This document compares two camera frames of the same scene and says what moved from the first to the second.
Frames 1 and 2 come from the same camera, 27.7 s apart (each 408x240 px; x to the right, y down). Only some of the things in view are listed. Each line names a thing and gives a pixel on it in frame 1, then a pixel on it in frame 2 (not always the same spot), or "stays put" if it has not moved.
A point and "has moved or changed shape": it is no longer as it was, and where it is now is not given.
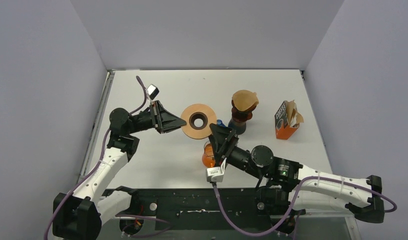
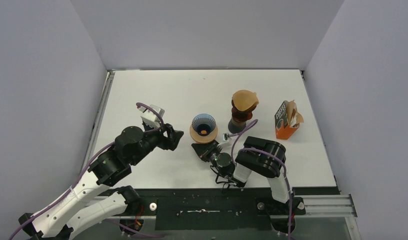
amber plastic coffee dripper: [241, 116] stays put
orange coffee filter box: [287, 120] stays put
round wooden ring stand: [196, 111] has moved or changed shape
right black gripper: [218, 136] → [203, 150]
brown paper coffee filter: [244, 100] stays put
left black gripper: [156, 116] → [166, 136]
